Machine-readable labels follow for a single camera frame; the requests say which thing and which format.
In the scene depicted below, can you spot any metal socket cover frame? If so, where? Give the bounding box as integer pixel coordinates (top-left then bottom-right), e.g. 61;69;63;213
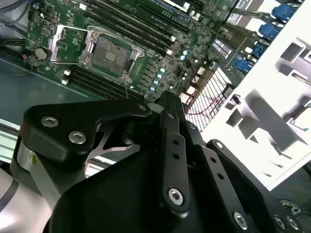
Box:
48;24;99;67

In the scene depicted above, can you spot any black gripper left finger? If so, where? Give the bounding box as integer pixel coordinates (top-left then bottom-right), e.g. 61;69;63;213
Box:
20;91;192;213

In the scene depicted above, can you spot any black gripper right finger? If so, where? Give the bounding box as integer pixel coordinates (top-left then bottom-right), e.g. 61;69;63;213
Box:
173;93;304;233

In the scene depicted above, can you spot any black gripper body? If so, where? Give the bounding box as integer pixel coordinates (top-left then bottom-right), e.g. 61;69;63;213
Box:
48;145;234;233

